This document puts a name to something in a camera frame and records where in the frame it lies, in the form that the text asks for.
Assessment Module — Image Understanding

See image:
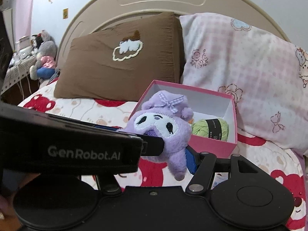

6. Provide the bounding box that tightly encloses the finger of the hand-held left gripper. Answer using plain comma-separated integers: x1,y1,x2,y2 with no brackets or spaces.
141,134,167,157
91,123,121,133

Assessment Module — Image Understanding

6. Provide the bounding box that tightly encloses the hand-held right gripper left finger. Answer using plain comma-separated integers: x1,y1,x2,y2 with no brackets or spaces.
96,174,122,196

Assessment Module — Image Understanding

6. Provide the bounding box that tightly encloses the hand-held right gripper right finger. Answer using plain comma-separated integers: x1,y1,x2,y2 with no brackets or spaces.
185,146,261,194

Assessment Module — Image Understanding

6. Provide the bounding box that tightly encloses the purple plush toy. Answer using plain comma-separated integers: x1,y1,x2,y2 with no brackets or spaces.
119,90,194,181

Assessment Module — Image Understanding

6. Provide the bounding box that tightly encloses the pink cardboard box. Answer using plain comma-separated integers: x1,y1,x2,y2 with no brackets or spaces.
127,80,238,160

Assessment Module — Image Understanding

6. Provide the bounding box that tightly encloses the green yarn ball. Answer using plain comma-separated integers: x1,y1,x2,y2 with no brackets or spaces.
191,118,229,140

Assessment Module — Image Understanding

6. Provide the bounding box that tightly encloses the small white packet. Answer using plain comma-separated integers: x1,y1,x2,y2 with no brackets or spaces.
215,173,229,188

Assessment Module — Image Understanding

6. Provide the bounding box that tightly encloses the brown pillow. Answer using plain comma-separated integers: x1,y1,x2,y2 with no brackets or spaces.
53,12,186,102

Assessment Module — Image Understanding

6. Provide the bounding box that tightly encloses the bear printed blanket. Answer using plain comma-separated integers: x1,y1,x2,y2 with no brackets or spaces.
17,87,308,231

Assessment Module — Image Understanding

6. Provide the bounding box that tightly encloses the bedside table with patterned cloth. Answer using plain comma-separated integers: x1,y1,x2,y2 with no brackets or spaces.
0,50,40,104

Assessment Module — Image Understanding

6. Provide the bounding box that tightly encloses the grey plush toy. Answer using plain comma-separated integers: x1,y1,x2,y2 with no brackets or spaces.
29,29,59,80

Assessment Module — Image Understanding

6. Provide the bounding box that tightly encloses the pink patterned pillow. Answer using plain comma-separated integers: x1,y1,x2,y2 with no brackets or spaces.
179,13,308,155

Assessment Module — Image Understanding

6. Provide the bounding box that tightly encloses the black and white plush toy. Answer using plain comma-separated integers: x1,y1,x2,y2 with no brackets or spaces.
31,34,43,54

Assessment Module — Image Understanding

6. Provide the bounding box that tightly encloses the white appliance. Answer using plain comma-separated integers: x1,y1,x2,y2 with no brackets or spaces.
17,36,31,51

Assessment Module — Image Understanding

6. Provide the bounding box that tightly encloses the black board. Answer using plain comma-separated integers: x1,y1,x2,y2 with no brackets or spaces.
0,12,14,83

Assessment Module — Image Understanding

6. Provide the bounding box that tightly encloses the pink curtain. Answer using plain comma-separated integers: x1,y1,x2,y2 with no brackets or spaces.
14,0,37,44

